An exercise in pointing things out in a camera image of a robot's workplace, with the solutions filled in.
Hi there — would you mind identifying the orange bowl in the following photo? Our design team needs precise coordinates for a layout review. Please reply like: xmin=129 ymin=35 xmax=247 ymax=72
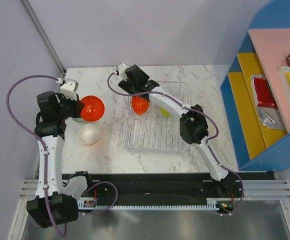
xmin=131 ymin=96 xmax=150 ymax=116
xmin=81 ymin=95 xmax=105 ymax=122

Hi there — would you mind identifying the orange bowl front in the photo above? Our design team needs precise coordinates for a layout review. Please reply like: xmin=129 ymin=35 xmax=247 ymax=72
xmin=81 ymin=95 xmax=105 ymax=122

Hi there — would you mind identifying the lime green bowl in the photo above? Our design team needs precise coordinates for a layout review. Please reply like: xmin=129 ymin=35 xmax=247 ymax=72
xmin=160 ymin=107 xmax=171 ymax=118

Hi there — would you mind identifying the white wire dish rack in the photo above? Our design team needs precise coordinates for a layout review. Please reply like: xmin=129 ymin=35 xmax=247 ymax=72
xmin=121 ymin=80 xmax=188 ymax=154

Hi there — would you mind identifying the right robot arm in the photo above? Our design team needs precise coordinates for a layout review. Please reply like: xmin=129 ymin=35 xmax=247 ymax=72
xmin=115 ymin=63 xmax=243 ymax=197

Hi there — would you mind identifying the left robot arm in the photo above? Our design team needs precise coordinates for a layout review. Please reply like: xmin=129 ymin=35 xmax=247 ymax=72
xmin=27 ymin=91 xmax=95 ymax=229

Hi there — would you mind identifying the pale green ceramic bowl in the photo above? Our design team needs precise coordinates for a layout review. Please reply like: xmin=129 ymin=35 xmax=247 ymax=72
xmin=72 ymin=117 xmax=84 ymax=122

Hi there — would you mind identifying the white bowl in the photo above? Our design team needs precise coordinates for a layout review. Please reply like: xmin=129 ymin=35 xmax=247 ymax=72
xmin=78 ymin=123 xmax=101 ymax=145

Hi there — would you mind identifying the red snack packet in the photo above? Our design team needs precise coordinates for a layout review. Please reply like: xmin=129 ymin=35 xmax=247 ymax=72
xmin=250 ymin=74 xmax=278 ymax=109

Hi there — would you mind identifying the yellow shelf board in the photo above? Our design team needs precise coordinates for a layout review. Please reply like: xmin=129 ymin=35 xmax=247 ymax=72
xmin=227 ymin=52 xmax=287 ymax=159

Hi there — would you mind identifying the silver foil packet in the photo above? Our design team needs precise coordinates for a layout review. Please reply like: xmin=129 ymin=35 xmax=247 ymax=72
xmin=256 ymin=106 xmax=286 ymax=131

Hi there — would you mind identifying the pink shelf board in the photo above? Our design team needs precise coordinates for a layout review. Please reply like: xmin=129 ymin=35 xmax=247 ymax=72
xmin=248 ymin=28 xmax=290 ymax=132

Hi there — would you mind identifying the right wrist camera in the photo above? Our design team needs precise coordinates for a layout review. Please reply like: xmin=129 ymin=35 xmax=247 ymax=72
xmin=116 ymin=63 xmax=128 ymax=79

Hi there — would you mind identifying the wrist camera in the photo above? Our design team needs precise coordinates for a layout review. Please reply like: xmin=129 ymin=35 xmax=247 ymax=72
xmin=59 ymin=78 xmax=79 ymax=101
xmin=116 ymin=63 xmax=128 ymax=79

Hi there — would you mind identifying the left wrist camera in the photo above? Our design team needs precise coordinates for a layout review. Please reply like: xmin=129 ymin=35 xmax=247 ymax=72
xmin=59 ymin=78 xmax=79 ymax=101

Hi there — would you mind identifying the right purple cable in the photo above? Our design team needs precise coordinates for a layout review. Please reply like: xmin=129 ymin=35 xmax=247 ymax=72
xmin=107 ymin=71 xmax=245 ymax=217

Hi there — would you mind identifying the purple cable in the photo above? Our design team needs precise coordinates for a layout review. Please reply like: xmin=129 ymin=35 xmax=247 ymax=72
xmin=6 ymin=74 xmax=118 ymax=238
xmin=107 ymin=71 xmax=245 ymax=217

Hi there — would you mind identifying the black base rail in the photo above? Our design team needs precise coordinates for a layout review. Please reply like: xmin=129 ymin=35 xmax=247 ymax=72
xmin=59 ymin=171 xmax=277 ymax=207

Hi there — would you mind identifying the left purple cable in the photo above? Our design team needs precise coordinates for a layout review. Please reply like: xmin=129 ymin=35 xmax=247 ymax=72
xmin=6 ymin=74 xmax=118 ymax=238

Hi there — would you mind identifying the white cable duct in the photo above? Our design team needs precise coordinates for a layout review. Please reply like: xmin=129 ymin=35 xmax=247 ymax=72
xmin=78 ymin=197 xmax=233 ymax=212

